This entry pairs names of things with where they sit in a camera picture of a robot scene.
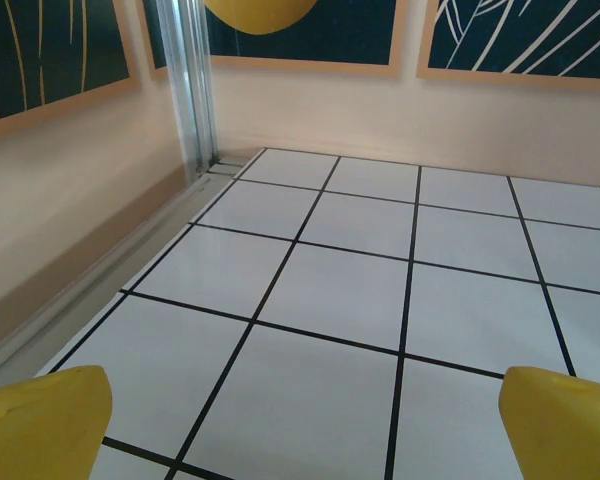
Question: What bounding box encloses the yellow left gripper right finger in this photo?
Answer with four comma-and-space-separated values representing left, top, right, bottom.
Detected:
498, 365, 600, 480

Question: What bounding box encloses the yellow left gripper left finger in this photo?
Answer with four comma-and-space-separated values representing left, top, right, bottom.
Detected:
0, 364, 114, 480

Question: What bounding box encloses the aluminium side rail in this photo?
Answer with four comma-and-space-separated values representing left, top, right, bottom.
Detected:
0, 158, 249, 389

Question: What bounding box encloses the aluminium corner post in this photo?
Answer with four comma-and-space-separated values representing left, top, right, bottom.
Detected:
155, 0, 221, 177

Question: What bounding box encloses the narrow dark wall art panel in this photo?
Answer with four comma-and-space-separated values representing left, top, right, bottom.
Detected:
138, 0, 170, 80

